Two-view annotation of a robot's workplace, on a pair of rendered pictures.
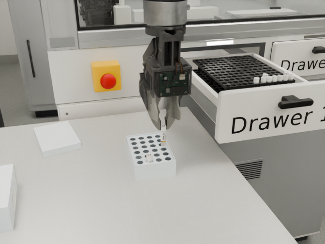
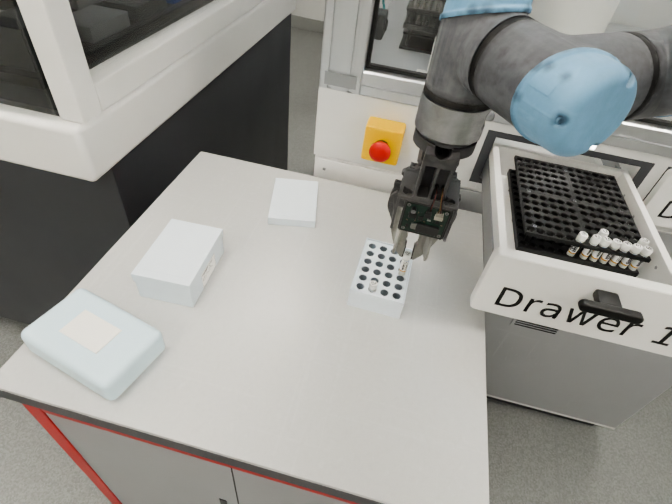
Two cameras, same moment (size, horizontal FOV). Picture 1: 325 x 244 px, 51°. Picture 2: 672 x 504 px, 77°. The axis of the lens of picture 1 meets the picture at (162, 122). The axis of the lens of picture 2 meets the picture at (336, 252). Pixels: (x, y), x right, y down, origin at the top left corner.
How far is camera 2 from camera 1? 0.20 m
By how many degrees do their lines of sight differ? 25
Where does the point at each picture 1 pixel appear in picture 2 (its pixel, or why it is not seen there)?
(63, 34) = (343, 69)
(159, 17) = (432, 127)
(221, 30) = not seen: hidden behind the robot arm
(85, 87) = (354, 145)
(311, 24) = not seen: outside the picture
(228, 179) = (462, 357)
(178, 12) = (464, 128)
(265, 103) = (563, 288)
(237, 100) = (519, 269)
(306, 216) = (604, 404)
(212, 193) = (427, 367)
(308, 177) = (632, 364)
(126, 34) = not seen: hidden behind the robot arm
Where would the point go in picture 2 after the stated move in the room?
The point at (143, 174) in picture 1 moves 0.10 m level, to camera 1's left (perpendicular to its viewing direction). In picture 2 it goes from (358, 301) to (303, 274)
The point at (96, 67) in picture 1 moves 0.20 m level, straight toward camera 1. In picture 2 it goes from (371, 128) to (340, 187)
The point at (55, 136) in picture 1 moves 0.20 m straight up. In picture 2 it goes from (292, 200) to (296, 100)
